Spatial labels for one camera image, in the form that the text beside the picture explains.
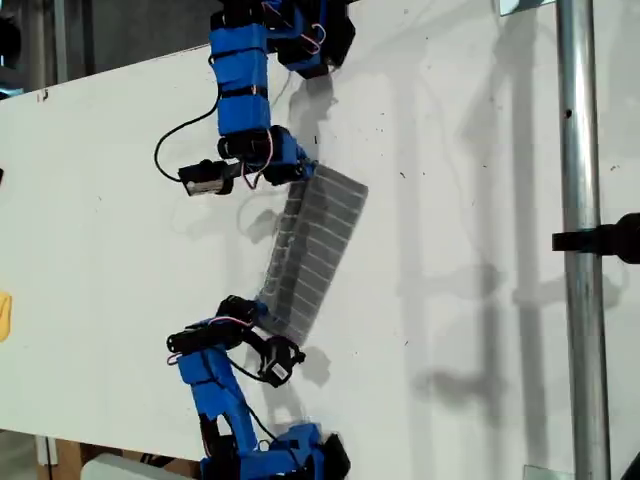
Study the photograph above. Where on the small metal table bracket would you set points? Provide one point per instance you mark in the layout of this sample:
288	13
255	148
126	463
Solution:
43	95

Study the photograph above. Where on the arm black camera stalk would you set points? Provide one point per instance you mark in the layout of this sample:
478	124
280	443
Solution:
235	171
252	339

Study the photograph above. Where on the yellow object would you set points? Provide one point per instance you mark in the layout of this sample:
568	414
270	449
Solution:
4	317

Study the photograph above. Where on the grey vertical beam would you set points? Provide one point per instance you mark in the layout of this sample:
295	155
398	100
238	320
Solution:
60	40

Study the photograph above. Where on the steel post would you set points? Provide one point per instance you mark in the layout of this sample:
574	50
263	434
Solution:
580	150

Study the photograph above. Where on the grey striped towel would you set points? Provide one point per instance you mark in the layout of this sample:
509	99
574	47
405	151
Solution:
320	240

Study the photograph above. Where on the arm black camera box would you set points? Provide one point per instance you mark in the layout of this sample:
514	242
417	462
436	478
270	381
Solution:
280	357
200	175

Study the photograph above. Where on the white box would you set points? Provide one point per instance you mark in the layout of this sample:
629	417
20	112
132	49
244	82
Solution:
115	470

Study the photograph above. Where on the black post clamp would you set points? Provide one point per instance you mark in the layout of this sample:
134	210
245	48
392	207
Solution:
615	237

